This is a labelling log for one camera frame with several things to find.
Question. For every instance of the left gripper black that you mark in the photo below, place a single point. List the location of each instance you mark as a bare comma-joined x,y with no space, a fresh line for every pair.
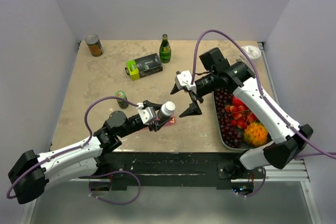
157,125

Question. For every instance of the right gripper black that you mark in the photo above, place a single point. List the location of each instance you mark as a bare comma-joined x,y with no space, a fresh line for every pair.
193,109

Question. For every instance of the grey pill bottle white cap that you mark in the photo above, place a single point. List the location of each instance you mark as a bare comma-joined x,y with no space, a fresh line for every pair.
166,110

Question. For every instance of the pink weekly pill organizer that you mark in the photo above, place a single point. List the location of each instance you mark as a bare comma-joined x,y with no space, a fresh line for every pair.
172,122

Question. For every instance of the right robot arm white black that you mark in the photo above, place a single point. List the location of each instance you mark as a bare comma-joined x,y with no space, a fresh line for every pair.
286,133

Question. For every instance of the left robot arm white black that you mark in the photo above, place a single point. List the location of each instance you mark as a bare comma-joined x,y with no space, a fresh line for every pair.
33,173

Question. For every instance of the green lid small jar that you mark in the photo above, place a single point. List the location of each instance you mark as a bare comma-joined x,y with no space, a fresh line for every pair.
122,101

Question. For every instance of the green black product box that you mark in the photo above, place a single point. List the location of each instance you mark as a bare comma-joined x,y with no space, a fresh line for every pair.
144,66

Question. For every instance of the red round fruit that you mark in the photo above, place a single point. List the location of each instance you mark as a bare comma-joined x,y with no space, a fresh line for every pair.
237,102

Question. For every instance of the green glass bottle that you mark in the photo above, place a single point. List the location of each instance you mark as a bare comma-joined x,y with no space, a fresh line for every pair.
165,49

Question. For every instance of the red apples cluster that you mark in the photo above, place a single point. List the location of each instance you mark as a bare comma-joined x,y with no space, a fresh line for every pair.
239,116

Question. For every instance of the red grape bunch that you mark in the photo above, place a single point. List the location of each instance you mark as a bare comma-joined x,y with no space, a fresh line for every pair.
231,136

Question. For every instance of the grey fruit tray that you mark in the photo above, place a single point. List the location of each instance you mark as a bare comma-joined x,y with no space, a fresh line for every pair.
244,145

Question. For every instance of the yellow orange dragon fruit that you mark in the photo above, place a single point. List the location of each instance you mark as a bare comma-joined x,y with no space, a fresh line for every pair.
255,134

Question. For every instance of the white paper bag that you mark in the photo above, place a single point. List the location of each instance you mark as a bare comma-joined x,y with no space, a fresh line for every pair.
252,52

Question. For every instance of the tin can fruit label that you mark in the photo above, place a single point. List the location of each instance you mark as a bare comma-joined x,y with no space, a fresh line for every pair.
94,45

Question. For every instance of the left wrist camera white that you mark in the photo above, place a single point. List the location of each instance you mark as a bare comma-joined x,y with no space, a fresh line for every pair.
147,114

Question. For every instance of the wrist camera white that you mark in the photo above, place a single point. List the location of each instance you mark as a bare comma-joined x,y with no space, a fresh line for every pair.
183,81
147,114

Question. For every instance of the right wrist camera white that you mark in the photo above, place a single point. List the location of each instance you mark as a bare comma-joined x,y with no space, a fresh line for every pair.
183,81

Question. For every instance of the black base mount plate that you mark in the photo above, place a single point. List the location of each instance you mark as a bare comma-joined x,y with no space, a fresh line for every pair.
132,180

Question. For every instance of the aluminium frame rail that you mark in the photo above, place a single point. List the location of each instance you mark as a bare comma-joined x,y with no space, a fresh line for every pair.
296,172

